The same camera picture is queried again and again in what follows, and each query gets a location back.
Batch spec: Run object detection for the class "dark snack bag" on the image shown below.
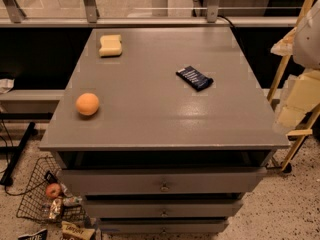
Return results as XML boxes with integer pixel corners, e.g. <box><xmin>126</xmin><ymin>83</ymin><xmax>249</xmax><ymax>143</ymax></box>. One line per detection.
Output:
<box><xmin>17</xmin><ymin>229</ymin><xmax>48</xmax><ymax>240</ymax></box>

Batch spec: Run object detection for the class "top grey drawer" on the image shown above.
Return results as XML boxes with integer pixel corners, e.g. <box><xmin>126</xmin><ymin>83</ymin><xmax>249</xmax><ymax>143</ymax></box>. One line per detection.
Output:
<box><xmin>58</xmin><ymin>167</ymin><xmax>266</xmax><ymax>195</ymax></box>

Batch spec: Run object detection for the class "black wire basket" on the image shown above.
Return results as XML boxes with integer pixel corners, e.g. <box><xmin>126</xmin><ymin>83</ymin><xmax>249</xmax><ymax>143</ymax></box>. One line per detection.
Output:
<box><xmin>16</xmin><ymin>157</ymin><xmax>86</xmax><ymax>224</ymax></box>

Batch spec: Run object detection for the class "grey drawer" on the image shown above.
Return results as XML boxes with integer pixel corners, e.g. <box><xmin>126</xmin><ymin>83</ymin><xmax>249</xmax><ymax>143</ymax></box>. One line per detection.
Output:
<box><xmin>99</xmin><ymin>220</ymin><xmax>228</xmax><ymax>234</ymax></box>
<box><xmin>84</xmin><ymin>199</ymin><xmax>243</xmax><ymax>218</ymax></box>
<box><xmin>58</xmin><ymin>167</ymin><xmax>266</xmax><ymax>195</ymax></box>

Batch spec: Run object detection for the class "silver snack wrapper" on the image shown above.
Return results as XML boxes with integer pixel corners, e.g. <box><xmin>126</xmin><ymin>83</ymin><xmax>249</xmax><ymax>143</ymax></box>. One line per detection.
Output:
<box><xmin>49</xmin><ymin>197</ymin><xmax>63</xmax><ymax>220</ymax></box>

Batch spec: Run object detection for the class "grey drawer cabinet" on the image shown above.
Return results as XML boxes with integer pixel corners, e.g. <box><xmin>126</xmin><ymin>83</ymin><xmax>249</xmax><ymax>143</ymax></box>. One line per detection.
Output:
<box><xmin>41</xmin><ymin>27</ymin><xmax>288</xmax><ymax>225</ymax></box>

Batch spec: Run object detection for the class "middle grey drawer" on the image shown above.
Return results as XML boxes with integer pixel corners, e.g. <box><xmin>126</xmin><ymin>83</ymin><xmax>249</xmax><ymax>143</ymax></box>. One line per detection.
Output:
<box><xmin>84</xmin><ymin>199</ymin><xmax>243</xmax><ymax>218</ymax></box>

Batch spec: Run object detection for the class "metal railing with posts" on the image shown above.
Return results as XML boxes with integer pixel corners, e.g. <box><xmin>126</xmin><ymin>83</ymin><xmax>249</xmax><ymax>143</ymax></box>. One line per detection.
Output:
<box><xmin>1</xmin><ymin>0</ymin><xmax>297</xmax><ymax>28</ymax></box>

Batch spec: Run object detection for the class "yellow sponge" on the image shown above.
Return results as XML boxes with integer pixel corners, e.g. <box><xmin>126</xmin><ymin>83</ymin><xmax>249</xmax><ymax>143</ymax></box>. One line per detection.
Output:
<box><xmin>99</xmin><ymin>34</ymin><xmax>122</xmax><ymax>57</ymax></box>

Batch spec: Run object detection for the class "dark blue rxbar wrapper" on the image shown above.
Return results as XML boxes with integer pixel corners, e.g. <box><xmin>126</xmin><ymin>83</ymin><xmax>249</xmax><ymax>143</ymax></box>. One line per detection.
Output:
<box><xmin>176</xmin><ymin>66</ymin><xmax>214</xmax><ymax>91</ymax></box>

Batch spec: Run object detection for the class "black cable on floor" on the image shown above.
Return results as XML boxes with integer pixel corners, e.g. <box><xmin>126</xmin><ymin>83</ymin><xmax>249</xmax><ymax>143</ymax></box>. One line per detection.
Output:
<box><xmin>3</xmin><ymin>178</ymin><xmax>48</xmax><ymax>197</ymax></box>

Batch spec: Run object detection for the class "yellow chip bag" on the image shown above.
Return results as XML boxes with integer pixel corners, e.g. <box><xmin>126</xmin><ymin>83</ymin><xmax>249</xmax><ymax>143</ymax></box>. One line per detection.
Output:
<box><xmin>62</xmin><ymin>221</ymin><xmax>95</xmax><ymax>240</ymax></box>

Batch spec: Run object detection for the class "orange fruit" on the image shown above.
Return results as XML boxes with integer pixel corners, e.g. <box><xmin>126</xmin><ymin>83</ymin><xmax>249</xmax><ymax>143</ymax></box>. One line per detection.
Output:
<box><xmin>75</xmin><ymin>93</ymin><xmax>100</xmax><ymax>116</ymax></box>

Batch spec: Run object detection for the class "yellow wooden ladder frame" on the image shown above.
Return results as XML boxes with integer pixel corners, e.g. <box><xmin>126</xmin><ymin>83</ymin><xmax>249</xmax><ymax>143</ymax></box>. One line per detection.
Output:
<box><xmin>267</xmin><ymin>0</ymin><xmax>320</xmax><ymax>173</ymax></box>

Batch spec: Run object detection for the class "black metal stand leg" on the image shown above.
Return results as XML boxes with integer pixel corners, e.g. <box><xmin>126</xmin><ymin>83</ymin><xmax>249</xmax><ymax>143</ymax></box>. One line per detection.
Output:
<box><xmin>0</xmin><ymin>122</ymin><xmax>36</xmax><ymax>186</ymax></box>

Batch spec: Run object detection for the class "red apple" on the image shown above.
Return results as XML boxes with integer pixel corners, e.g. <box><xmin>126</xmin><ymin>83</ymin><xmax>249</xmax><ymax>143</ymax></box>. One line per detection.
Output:
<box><xmin>46</xmin><ymin>183</ymin><xmax>62</xmax><ymax>199</ymax></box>

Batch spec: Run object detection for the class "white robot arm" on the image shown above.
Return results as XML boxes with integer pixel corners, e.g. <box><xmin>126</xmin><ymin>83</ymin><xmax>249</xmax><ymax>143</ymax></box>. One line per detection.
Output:
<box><xmin>293</xmin><ymin>1</ymin><xmax>320</xmax><ymax>69</ymax></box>

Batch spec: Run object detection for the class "bottom grey drawer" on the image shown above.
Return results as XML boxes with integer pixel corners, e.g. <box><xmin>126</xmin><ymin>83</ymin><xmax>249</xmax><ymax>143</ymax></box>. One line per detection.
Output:
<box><xmin>99</xmin><ymin>220</ymin><xmax>228</xmax><ymax>234</ymax></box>

